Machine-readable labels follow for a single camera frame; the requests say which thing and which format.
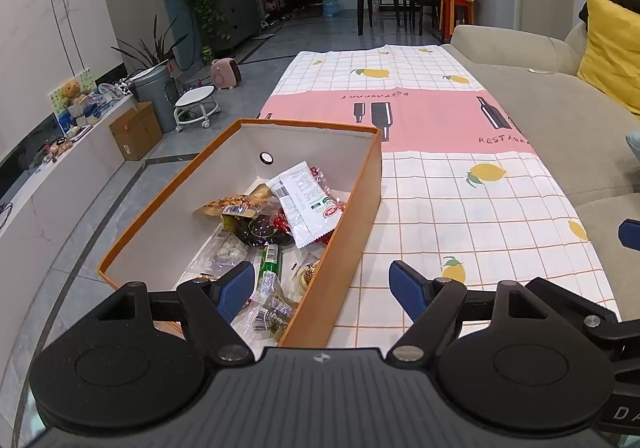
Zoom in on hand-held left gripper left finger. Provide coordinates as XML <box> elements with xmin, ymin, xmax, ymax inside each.
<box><xmin>75</xmin><ymin>262</ymin><xmax>256</xmax><ymax>369</ymax></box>

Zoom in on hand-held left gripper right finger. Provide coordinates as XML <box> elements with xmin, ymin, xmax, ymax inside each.
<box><xmin>385</xmin><ymin>261</ymin><xmax>556</xmax><ymax>369</ymax></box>

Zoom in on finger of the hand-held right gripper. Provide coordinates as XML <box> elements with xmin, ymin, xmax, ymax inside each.
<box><xmin>525</xmin><ymin>277</ymin><xmax>640</xmax><ymax>364</ymax></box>
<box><xmin>618</xmin><ymin>218</ymin><xmax>640</xmax><ymax>251</ymax></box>

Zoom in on clear crinkled snack packet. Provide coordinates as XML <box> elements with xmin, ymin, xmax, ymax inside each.
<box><xmin>242</xmin><ymin>273</ymin><xmax>301</xmax><ymax>344</ymax></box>

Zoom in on clear packet of white balls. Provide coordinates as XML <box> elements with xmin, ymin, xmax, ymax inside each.
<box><xmin>200</xmin><ymin>228</ymin><xmax>251</xmax><ymax>279</ymax></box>

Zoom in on green sausage packet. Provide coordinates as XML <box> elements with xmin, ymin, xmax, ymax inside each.
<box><xmin>255</xmin><ymin>243</ymin><xmax>283</xmax><ymax>296</ymax></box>

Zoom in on dark snack packet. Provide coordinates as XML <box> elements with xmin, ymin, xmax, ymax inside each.
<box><xmin>222</xmin><ymin>211</ymin><xmax>296</xmax><ymax>249</ymax></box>

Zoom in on clear chocolate snack packet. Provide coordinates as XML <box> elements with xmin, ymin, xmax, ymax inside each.
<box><xmin>290</xmin><ymin>253</ymin><xmax>326</xmax><ymax>296</ymax></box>

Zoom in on large red snack packet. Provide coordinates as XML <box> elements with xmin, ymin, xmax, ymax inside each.
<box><xmin>272</xmin><ymin>211</ymin><xmax>331</xmax><ymax>246</ymax></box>

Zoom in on orange cardboard box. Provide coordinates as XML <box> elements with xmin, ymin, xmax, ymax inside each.
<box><xmin>96</xmin><ymin>118</ymin><xmax>383</xmax><ymax>349</ymax></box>

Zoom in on peanut snack packet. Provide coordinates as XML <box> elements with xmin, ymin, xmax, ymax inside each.
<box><xmin>194</xmin><ymin>195</ymin><xmax>276</xmax><ymax>219</ymax></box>

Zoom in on white snack packet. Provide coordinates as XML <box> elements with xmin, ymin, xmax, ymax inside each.
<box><xmin>265</xmin><ymin>161</ymin><xmax>346</xmax><ymax>249</ymax></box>

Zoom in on pink white printed tablecloth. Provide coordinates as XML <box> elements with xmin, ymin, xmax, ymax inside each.
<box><xmin>257</xmin><ymin>45</ymin><xmax>623</xmax><ymax>349</ymax></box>

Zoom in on beige sofa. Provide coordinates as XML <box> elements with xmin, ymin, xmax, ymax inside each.
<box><xmin>442</xmin><ymin>23</ymin><xmax>640</xmax><ymax>324</ymax></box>

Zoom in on yellow cushion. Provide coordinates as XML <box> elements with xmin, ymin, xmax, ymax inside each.
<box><xmin>577</xmin><ymin>0</ymin><xmax>640</xmax><ymax>116</ymax></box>

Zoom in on brown cardboard box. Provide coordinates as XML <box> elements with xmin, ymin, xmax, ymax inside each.
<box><xmin>109</xmin><ymin>101</ymin><xmax>163</xmax><ymax>161</ymax></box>

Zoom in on white rolling stool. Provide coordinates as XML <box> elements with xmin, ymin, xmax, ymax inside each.
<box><xmin>174</xmin><ymin>86</ymin><xmax>221</xmax><ymax>131</ymax></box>

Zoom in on white marble cabinet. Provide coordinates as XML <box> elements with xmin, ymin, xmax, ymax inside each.
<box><xmin>0</xmin><ymin>93</ymin><xmax>138</xmax><ymax>279</ymax></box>

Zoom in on grey trash can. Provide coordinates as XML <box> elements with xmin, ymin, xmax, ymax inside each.
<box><xmin>129</xmin><ymin>63</ymin><xmax>177</xmax><ymax>134</ymax></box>

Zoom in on pink heater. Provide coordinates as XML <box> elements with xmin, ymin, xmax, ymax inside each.
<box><xmin>210</xmin><ymin>57</ymin><xmax>241</xmax><ymax>90</ymax></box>

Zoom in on row of small figurines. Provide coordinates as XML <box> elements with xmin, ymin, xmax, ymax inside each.
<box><xmin>32</xmin><ymin>125</ymin><xmax>93</xmax><ymax>164</ymax></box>

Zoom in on blue white porcelain set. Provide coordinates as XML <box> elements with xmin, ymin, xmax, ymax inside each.
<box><xmin>70</xmin><ymin>82</ymin><xmax>132</xmax><ymax>126</ymax></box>

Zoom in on teddy bear picture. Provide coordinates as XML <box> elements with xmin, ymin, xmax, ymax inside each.
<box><xmin>49</xmin><ymin>68</ymin><xmax>96</xmax><ymax>134</ymax></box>

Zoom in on long-leaf potted plant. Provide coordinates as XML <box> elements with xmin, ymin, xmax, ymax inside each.
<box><xmin>111</xmin><ymin>16</ymin><xmax>188</xmax><ymax>74</ymax></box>

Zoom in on television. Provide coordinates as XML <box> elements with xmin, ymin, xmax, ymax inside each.
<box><xmin>0</xmin><ymin>125</ymin><xmax>53</xmax><ymax>194</ymax></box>

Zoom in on dark grey dresser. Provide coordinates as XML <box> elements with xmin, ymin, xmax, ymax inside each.
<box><xmin>212</xmin><ymin>0</ymin><xmax>261</xmax><ymax>54</ymax></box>

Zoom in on orange stool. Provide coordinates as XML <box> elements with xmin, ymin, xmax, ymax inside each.
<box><xmin>439</xmin><ymin>0</ymin><xmax>476</xmax><ymax>42</ymax></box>

